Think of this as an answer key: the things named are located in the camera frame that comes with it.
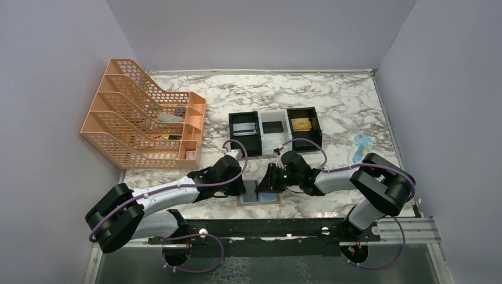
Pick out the black magnetic stripe card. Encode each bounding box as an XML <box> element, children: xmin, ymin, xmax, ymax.
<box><xmin>241</xmin><ymin>180</ymin><xmax>258</xmax><ymax>204</ymax></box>

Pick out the gold card in tray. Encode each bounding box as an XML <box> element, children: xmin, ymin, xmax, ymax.
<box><xmin>291</xmin><ymin>118</ymin><xmax>312</xmax><ymax>131</ymax></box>

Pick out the yellow marker in rack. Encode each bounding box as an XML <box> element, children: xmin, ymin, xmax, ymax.
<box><xmin>151</xmin><ymin>135</ymin><xmax>182</xmax><ymax>140</ymax></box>

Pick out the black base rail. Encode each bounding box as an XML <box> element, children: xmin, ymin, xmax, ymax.
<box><xmin>148</xmin><ymin>218</ymin><xmax>381</xmax><ymax>258</ymax></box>

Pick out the black right sorting tray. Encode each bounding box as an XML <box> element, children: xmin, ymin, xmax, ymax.
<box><xmin>287</xmin><ymin>107</ymin><xmax>323</xmax><ymax>147</ymax></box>

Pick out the brown leather card holder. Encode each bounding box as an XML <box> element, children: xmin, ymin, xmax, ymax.
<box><xmin>237</xmin><ymin>179</ymin><xmax>280</xmax><ymax>206</ymax></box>

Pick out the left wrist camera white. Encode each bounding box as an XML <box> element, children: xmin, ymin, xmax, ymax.
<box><xmin>225</xmin><ymin>149</ymin><xmax>243</xmax><ymax>161</ymax></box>

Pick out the black card in tray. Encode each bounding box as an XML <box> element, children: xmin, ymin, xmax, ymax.
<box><xmin>262</xmin><ymin>121</ymin><xmax>284</xmax><ymax>134</ymax></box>

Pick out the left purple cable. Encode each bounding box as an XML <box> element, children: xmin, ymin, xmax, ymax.
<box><xmin>88</xmin><ymin>138</ymin><xmax>249</xmax><ymax>243</ymax></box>

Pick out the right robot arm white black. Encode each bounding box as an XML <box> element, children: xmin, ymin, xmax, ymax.
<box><xmin>255</xmin><ymin>150</ymin><xmax>416</xmax><ymax>236</ymax></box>

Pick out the black sorting tray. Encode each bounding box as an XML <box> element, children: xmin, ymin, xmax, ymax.
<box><xmin>229</xmin><ymin>111</ymin><xmax>262</xmax><ymax>157</ymax></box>
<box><xmin>287</xmin><ymin>107</ymin><xmax>323</xmax><ymax>147</ymax></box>

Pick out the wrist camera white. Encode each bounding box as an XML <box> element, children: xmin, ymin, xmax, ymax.
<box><xmin>225</xmin><ymin>149</ymin><xmax>243</xmax><ymax>161</ymax></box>
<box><xmin>273</xmin><ymin>146</ymin><xmax>288</xmax><ymax>157</ymax></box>

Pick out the small box in rack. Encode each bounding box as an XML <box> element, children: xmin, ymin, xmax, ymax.
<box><xmin>185</xmin><ymin>151</ymin><xmax>196</xmax><ymax>160</ymax></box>

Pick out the blue packaged item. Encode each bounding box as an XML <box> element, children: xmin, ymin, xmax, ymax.
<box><xmin>347</xmin><ymin>133</ymin><xmax>374</xmax><ymax>164</ymax></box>

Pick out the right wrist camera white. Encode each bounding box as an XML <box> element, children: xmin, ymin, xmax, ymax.
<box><xmin>273</xmin><ymin>146</ymin><xmax>288</xmax><ymax>157</ymax></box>

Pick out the orange plastic file rack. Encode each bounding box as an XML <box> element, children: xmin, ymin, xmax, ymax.
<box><xmin>81</xmin><ymin>58</ymin><xmax>207</xmax><ymax>170</ymax></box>

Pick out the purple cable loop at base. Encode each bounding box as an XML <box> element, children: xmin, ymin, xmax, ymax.
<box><xmin>161</xmin><ymin>234</ymin><xmax>224</xmax><ymax>274</ymax></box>

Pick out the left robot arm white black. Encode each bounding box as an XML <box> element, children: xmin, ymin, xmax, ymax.
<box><xmin>85</xmin><ymin>150</ymin><xmax>246</xmax><ymax>253</ymax></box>

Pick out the black left sorting tray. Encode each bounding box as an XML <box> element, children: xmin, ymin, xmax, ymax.
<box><xmin>229</xmin><ymin>111</ymin><xmax>262</xmax><ymax>157</ymax></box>

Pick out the white middle sorting tray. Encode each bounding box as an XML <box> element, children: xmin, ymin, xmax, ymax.
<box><xmin>258</xmin><ymin>109</ymin><xmax>292</xmax><ymax>156</ymax></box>

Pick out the silver card in tray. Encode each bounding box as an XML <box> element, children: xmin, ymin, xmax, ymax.
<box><xmin>232</xmin><ymin>122</ymin><xmax>257</xmax><ymax>136</ymax></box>

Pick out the grey item in rack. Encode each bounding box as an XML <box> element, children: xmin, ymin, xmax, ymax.
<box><xmin>157</xmin><ymin>112</ymin><xmax>180</xmax><ymax>122</ymax></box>

